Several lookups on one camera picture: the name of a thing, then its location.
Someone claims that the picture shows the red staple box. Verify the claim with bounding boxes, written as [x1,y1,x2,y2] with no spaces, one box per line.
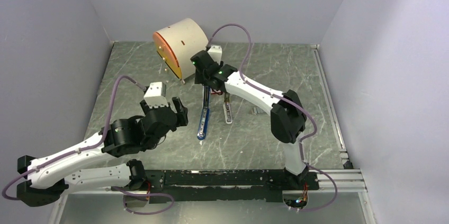
[210,89,223,95]

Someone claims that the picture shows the blue black stapler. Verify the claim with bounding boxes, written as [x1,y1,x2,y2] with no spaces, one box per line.
[197,86,210,140]

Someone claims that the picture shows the beige olive stapler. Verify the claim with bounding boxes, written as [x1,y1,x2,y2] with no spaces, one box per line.
[223,93,233,124]

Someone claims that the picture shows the staple box tray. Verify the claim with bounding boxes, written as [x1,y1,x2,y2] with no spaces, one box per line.
[251,106,266,115]

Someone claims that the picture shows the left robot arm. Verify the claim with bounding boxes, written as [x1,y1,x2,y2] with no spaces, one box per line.
[16,97,188,207]

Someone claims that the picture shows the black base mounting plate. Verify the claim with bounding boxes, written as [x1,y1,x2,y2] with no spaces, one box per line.
[137,169,319,203]

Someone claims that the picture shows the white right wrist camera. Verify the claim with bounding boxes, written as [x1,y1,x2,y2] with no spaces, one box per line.
[208,44,223,64]

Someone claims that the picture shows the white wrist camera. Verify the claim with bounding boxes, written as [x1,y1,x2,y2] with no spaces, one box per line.
[144,82,168,109]
[208,44,223,64]

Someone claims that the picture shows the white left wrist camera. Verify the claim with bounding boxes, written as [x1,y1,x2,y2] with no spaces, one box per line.
[144,82,168,109]

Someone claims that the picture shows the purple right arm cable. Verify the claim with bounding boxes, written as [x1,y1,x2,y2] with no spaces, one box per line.
[206,23,339,213]

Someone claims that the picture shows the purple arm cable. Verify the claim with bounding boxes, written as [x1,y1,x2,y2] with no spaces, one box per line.
[206,23,339,213]
[1,75,175,216]

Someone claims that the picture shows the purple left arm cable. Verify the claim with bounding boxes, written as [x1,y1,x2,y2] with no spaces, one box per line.
[1,75,175,216]

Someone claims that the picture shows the aluminium frame rail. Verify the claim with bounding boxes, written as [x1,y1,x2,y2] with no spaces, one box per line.
[47,44,378,224]

